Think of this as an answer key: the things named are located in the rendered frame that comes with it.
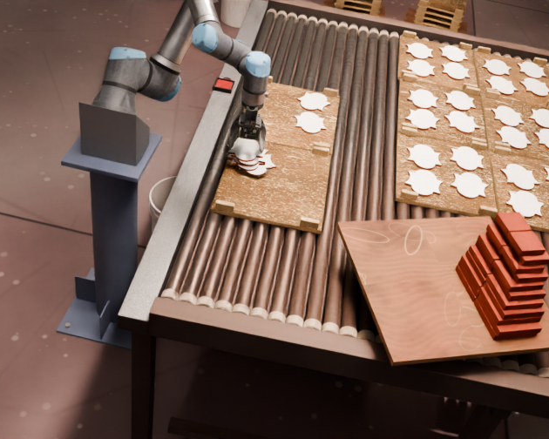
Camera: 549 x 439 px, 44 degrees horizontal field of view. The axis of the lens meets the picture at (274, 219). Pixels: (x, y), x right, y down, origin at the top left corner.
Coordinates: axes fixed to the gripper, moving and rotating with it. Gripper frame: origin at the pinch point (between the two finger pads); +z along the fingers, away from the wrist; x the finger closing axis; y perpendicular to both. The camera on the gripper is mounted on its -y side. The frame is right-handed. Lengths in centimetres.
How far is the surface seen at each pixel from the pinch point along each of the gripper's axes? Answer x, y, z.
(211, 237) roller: -7.5, 36.9, 7.8
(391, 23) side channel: 64, -122, 4
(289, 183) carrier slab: 15.8, 8.4, 5.9
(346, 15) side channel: 42, -125, 4
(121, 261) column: -42, 0, 61
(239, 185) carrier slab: -0.9, 12.7, 5.9
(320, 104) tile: 27, -42, 5
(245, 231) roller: 2.5, 32.6, 7.5
